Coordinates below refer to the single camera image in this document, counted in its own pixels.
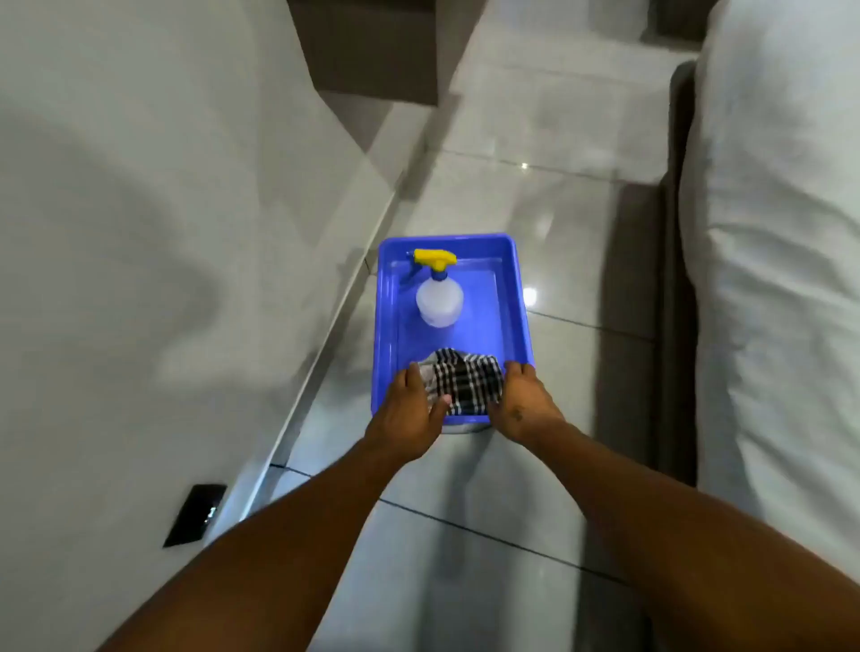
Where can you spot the person's left hand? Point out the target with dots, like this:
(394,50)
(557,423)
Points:
(403,423)

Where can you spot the person's right hand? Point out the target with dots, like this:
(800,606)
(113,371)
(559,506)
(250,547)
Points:
(527,410)

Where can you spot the person's right fingers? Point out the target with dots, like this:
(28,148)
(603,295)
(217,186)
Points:
(519,373)

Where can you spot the person's left thumb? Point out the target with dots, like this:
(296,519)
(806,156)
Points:
(440,411)

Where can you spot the blue plastic tray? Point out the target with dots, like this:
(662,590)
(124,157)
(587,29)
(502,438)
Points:
(450,316)

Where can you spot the person's right forearm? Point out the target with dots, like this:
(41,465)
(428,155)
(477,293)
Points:
(678,537)

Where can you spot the person's left forearm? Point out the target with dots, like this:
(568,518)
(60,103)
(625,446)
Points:
(269,551)

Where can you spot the black white checkered cloth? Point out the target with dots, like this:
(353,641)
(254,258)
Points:
(463,379)

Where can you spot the white spray bottle yellow trigger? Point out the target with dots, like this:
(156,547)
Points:
(438,292)

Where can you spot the white bed mattress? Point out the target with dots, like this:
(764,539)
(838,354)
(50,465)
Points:
(772,255)

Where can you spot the dark brown cabinet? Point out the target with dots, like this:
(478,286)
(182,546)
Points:
(366,47)

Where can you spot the dark brown bed frame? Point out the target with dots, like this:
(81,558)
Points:
(675,302)

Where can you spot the black wall socket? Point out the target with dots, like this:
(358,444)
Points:
(195,514)

